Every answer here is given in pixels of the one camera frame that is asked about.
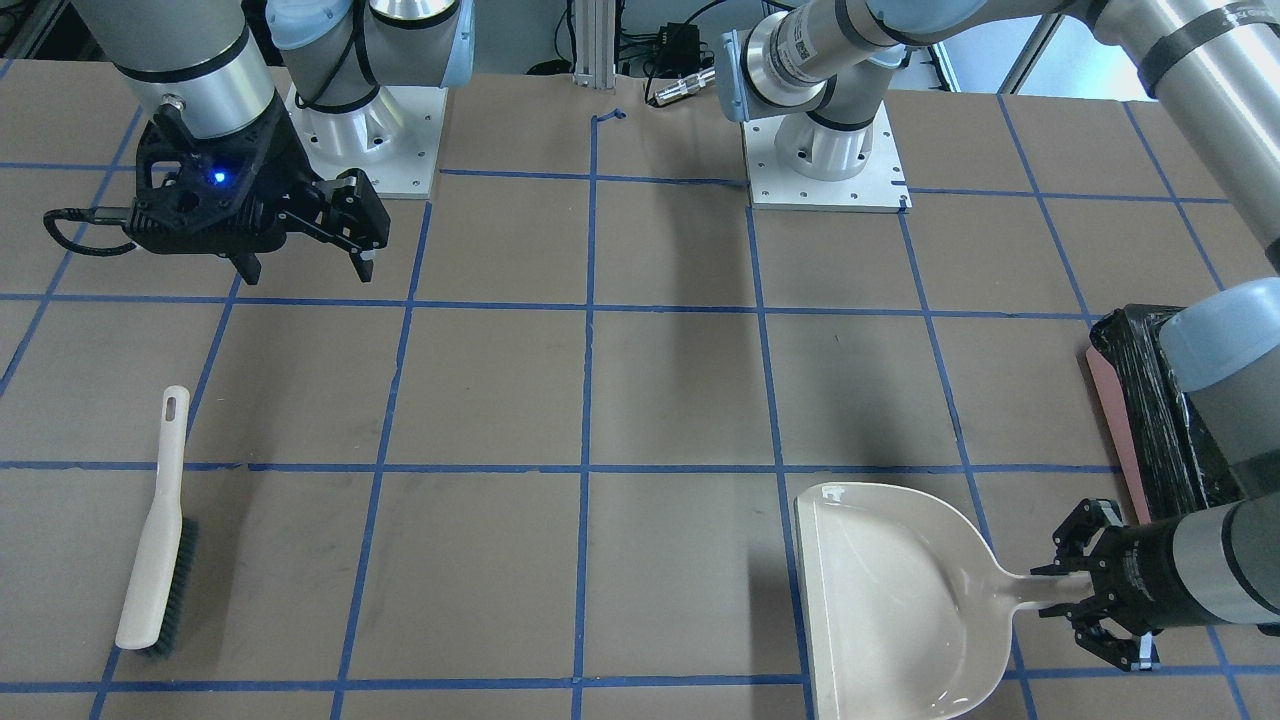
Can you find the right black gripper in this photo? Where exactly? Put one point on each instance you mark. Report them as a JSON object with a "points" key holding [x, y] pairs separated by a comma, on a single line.
{"points": [[283, 170]]}

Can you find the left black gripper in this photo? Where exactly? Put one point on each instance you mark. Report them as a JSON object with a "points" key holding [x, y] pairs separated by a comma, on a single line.
{"points": [[1140, 572]]}

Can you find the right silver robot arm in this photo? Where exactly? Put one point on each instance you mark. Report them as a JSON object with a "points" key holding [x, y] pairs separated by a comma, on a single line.
{"points": [[204, 58]]}

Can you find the beige hand brush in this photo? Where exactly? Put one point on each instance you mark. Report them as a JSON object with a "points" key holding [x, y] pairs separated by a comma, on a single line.
{"points": [[165, 553]]}

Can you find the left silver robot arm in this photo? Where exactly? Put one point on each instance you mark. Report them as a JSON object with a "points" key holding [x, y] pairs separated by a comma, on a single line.
{"points": [[823, 68]]}

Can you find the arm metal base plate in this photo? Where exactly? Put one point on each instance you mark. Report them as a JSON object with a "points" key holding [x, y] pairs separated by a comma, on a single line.
{"points": [[796, 164], [395, 139]]}

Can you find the aluminium frame post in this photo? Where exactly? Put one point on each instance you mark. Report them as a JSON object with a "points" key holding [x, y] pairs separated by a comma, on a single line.
{"points": [[594, 37]]}

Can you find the black power adapter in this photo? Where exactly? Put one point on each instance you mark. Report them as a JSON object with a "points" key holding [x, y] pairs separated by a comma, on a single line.
{"points": [[678, 50]]}

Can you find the black lined trash bin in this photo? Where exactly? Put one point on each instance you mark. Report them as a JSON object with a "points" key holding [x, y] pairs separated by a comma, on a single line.
{"points": [[1170, 464]]}

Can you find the beige plastic dustpan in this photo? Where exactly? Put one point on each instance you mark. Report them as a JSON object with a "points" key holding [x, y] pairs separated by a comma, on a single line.
{"points": [[908, 613]]}

